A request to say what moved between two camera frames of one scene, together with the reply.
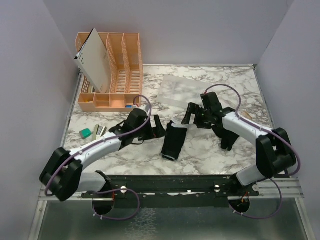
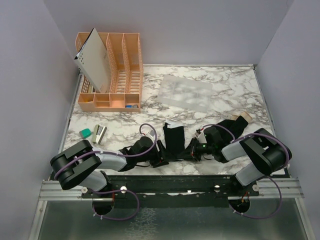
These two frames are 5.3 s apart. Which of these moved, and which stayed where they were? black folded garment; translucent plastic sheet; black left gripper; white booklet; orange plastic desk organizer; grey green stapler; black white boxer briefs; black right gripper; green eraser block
Moved: black left gripper; black right gripper; black white boxer briefs
Stayed: white booklet; green eraser block; black folded garment; orange plastic desk organizer; grey green stapler; translucent plastic sheet
